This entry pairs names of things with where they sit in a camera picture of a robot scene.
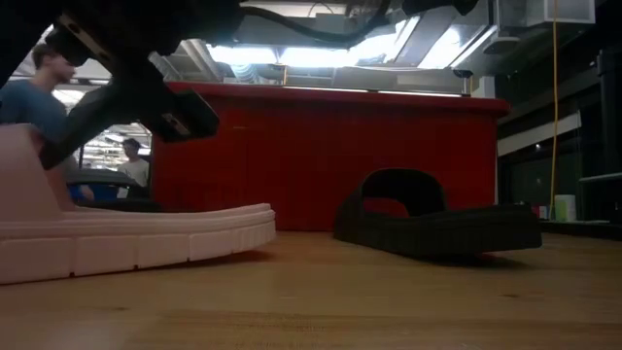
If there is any grey ceiling unit box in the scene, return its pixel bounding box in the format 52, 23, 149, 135
314, 13, 347, 43

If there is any ceiling light panel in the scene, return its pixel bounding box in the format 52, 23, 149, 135
206, 43, 363, 68

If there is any white wall beam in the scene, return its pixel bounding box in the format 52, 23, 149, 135
497, 111, 583, 158

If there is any red plastic bin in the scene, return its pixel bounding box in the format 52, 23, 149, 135
150, 81, 511, 232

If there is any white slide sandal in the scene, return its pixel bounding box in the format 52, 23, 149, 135
0, 122, 277, 286

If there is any green white container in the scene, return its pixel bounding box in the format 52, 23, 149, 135
553, 193, 578, 223

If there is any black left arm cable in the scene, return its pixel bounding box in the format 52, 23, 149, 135
237, 3, 393, 50

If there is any black rubber slide sandal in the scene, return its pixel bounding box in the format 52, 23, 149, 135
65, 168, 164, 214
332, 167, 543, 259

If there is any black steel post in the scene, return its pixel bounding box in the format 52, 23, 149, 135
596, 48, 622, 225

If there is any person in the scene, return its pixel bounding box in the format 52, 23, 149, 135
116, 137, 151, 189
0, 42, 96, 203

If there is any white ceiling duct box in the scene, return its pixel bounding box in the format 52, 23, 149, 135
527, 0, 597, 25

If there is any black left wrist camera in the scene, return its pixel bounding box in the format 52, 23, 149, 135
145, 90, 221, 145

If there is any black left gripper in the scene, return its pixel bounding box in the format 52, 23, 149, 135
37, 0, 244, 171

